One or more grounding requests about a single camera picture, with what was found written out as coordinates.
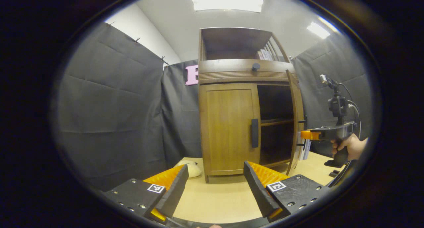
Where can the large ceiling light panel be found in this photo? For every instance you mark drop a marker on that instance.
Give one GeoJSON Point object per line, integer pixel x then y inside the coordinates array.
{"type": "Point", "coordinates": [227, 2]}

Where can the wooden inner cabinet shelf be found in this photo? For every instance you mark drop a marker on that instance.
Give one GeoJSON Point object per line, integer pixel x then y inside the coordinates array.
{"type": "Point", "coordinates": [276, 122]}

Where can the wooden double-door shoe cabinet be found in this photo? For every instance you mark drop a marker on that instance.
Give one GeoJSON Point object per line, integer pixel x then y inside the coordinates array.
{"type": "Point", "coordinates": [232, 44]}

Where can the wooden drawer with black knob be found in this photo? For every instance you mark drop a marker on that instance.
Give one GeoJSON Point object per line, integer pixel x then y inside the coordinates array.
{"type": "Point", "coordinates": [232, 72]}

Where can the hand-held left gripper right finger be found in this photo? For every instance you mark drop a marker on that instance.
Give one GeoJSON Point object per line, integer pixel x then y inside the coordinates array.
{"type": "Point", "coordinates": [258, 191]}

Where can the small ceiling light panel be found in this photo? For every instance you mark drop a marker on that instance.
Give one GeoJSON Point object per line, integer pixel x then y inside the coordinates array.
{"type": "Point", "coordinates": [318, 30]}

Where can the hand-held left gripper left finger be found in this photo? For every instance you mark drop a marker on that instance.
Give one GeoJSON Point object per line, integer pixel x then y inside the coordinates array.
{"type": "Point", "coordinates": [175, 191]}

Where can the cream plush toy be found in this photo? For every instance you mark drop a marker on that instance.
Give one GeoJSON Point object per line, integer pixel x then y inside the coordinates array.
{"type": "Point", "coordinates": [192, 170]}

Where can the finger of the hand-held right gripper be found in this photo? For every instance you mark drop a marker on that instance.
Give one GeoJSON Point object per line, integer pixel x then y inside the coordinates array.
{"type": "Point", "coordinates": [310, 135]}

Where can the wooden shoe cabinet door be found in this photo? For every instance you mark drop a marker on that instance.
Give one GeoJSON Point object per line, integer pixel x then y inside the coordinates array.
{"type": "Point", "coordinates": [296, 102]}
{"type": "Point", "coordinates": [228, 128]}

